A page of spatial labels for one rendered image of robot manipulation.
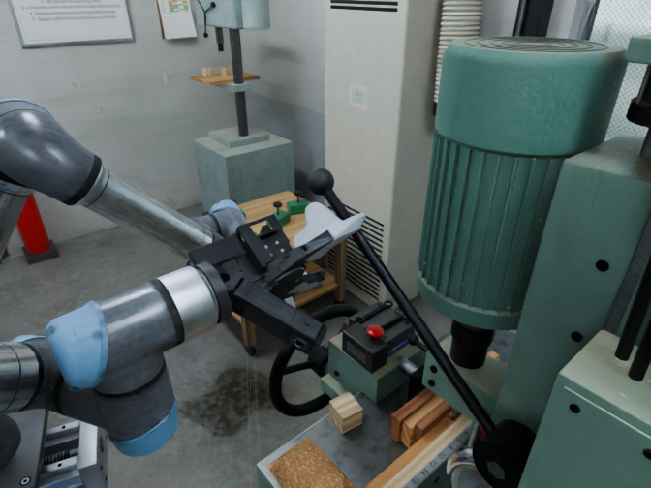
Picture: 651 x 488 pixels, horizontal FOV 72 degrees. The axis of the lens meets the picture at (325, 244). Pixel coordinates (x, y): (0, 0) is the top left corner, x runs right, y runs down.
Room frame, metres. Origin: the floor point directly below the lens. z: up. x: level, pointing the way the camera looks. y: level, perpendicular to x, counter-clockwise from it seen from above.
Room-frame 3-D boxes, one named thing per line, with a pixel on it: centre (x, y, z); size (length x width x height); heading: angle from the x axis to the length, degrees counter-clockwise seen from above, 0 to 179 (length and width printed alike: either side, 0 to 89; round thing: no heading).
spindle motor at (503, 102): (0.50, -0.21, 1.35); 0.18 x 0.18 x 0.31
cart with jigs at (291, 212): (2.00, 0.30, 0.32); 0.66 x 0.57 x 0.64; 129
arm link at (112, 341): (0.35, 0.21, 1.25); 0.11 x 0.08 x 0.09; 130
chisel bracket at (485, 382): (0.48, -0.22, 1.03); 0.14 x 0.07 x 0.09; 40
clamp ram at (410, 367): (0.59, -0.16, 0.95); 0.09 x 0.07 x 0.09; 130
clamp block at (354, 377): (0.66, -0.10, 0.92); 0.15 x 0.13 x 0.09; 130
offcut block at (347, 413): (0.53, -0.03, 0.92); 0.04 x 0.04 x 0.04; 31
